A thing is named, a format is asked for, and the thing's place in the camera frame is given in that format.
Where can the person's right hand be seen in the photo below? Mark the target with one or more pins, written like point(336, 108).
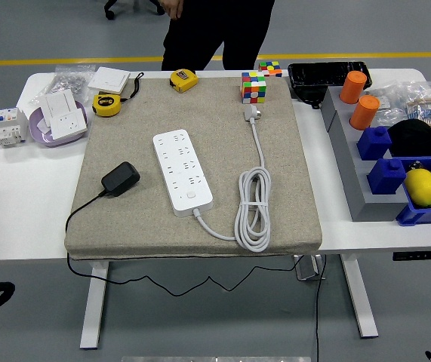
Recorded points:
point(173, 7)

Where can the yellow square tape measure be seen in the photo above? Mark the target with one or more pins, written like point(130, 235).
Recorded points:
point(183, 80)

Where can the person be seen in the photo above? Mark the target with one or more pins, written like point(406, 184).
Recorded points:
point(219, 30)

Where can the black office chair base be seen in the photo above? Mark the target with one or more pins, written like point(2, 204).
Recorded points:
point(109, 13)

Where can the white circuit breaker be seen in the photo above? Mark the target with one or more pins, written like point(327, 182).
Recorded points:
point(8, 128)

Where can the purple plate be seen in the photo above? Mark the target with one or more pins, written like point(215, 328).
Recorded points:
point(37, 132)

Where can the white table leg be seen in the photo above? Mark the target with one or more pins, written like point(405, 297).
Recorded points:
point(94, 309)
point(362, 301)

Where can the small white paper piece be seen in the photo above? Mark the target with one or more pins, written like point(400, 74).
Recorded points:
point(44, 127)

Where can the black table control panel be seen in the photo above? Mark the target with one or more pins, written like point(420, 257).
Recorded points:
point(421, 255)

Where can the large colourful puzzle cube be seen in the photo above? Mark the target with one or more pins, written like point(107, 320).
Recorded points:
point(254, 88)

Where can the small colourful puzzle cube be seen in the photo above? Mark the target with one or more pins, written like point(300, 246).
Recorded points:
point(270, 69)

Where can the yellow round tape measure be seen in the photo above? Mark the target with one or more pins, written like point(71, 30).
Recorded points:
point(106, 105)

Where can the clear bag of screws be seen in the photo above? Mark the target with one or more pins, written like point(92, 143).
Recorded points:
point(68, 80)

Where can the blue plastic bin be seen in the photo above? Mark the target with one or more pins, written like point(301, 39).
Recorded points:
point(416, 217)

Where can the black plastic tray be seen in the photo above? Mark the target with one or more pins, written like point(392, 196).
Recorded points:
point(321, 74)

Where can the grey-brown mat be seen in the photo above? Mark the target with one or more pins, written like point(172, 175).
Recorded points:
point(132, 226)

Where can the grey stepped block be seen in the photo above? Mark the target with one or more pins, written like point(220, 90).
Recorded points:
point(367, 203)

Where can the yellow lemon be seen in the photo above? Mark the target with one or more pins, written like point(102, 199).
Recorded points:
point(422, 188)

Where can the blue block with knob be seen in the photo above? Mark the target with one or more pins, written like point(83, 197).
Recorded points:
point(374, 145)
point(387, 179)

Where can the orange cylinder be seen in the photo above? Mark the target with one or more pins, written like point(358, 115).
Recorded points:
point(365, 113)
point(353, 88)

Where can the black cloth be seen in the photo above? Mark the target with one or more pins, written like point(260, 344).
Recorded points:
point(423, 139)

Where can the clear bag of small parts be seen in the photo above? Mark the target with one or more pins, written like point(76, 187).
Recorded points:
point(387, 100)

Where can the clear bag of resistors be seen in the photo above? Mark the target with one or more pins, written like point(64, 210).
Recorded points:
point(425, 104)

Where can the white wall switch panel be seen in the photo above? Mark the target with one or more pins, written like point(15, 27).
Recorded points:
point(108, 80)
point(61, 104)

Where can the white wall socket panel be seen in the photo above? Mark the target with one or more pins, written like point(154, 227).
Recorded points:
point(68, 125)

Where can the silver metal bracket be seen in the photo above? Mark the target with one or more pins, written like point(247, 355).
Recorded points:
point(307, 268)

